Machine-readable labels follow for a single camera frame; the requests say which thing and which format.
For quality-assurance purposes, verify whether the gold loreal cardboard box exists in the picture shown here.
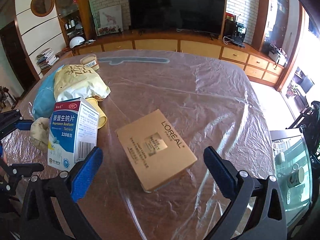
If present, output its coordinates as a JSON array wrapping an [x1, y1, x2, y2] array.
[[116, 109, 197, 192]]

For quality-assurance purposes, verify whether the blue white medicine box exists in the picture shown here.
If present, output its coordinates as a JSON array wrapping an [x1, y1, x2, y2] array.
[[47, 98, 99, 171]]

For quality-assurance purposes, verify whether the giraffe painting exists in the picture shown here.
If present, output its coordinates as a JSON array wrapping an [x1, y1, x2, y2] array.
[[99, 5, 123, 29]]

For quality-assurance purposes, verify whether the red flower picture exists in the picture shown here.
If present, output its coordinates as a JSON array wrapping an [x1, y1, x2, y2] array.
[[97, 26, 118, 36]]

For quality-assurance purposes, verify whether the yellow paper bag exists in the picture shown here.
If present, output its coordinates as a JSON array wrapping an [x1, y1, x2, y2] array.
[[54, 64, 111, 102]]

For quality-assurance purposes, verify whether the black coffee machine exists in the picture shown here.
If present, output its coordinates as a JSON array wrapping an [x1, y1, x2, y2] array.
[[222, 20, 247, 48]]

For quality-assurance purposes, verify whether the white helmet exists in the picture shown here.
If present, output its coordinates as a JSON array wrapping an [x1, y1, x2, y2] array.
[[69, 36, 85, 49]]

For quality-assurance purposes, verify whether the beige paper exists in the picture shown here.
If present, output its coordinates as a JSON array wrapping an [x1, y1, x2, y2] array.
[[30, 117, 50, 152]]

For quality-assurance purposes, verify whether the glass side table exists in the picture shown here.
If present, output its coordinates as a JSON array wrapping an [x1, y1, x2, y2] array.
[[270, 128, 312, 227]]

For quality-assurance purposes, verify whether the round wooden wall frame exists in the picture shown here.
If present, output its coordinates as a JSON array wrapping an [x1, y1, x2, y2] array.
[[30, 0, 54, 17]]

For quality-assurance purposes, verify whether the stack of books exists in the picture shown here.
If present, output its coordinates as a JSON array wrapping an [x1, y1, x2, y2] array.
[[36, 48, 59, 69]]

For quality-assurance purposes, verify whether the dark wooden chair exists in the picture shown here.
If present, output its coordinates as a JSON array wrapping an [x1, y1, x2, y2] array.
[[288, 101, 320, 160]]

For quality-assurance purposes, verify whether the orange plastic cup with lid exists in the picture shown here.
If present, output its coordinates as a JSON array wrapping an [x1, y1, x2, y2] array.
[[80, 54, 100, 71]]

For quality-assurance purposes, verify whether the yellow cardboard tube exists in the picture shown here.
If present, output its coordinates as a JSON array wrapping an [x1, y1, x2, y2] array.
[[86, 98, 107, 129]]

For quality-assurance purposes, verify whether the large black television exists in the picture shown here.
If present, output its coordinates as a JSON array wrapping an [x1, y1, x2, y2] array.
[[129, 0, 225, 35]]

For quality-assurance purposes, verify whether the blue plastic bag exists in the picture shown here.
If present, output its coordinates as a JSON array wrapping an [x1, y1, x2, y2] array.
[[32, 65, 63, 120]]

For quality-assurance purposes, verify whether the long wooden tv cabinet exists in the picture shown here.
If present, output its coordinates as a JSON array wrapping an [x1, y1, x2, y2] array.
[[72, 31, 285, 87]]

